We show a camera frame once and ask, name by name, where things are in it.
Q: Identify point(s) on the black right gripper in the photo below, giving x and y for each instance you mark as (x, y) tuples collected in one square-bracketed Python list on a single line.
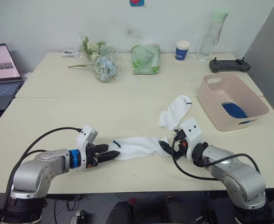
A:
[(181, 145)]

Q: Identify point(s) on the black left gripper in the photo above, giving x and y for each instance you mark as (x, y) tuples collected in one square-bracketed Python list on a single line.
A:
[(91, 155)]

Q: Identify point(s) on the white sock with blue mark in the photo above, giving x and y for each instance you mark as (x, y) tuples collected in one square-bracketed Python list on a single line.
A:
[(174, 112), (137, 148)]

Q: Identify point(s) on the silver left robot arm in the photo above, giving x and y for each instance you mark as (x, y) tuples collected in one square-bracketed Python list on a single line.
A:
[(34, 172)]

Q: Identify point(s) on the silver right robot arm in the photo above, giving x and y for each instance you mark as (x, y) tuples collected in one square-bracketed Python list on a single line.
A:
[(239, 175)]

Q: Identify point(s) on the pink plastic container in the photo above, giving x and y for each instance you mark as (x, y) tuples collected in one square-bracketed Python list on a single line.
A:
[(234, 93)]

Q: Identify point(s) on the dark rounded shape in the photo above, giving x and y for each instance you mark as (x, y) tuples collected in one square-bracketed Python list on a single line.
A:
[(174, 210), (120, 213)]

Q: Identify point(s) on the blue artificial hydrangea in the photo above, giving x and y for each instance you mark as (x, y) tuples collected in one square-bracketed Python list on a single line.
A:
[(105, 68)]

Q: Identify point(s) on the clear plastic flower wrap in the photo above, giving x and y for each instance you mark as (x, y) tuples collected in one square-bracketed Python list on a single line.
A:
[(119, 70)]

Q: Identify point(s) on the green patterned plastic bag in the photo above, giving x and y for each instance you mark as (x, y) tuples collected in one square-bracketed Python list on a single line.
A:
[(145, 60)]

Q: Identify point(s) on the blue and white paper cup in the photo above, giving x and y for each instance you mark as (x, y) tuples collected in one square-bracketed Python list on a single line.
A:
[(181, 52)]

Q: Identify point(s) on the black handheld controller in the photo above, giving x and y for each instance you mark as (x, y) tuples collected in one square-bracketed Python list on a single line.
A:
[(229, 65)]

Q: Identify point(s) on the small white card packet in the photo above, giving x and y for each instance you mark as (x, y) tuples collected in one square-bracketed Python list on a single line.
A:
[(68, 53)]

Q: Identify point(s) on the pale green artificial flowers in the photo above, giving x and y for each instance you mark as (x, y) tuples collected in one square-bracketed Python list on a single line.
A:
[(92, 47)]

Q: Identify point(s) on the clear bottle with green lid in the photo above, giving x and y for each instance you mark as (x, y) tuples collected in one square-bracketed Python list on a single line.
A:
[(207, 44)]

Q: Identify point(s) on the grey laptop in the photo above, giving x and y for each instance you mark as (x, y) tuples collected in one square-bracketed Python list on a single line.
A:
[(2, 70)]

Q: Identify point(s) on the grey partition panel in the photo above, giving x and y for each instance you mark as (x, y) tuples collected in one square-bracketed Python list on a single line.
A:
[(267, 46)]

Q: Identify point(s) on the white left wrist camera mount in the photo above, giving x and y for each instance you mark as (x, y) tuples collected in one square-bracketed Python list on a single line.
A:
[(84, 136)]

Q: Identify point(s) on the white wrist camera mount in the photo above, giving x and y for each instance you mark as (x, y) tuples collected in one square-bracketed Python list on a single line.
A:
[(193, 133), (84, 136)]

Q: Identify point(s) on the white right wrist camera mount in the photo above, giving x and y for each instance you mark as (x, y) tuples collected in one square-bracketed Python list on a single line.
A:
[(193, 133)]

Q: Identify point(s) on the blue and red wall sticker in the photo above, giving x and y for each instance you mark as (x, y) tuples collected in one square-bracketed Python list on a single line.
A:
[(137, 2)]

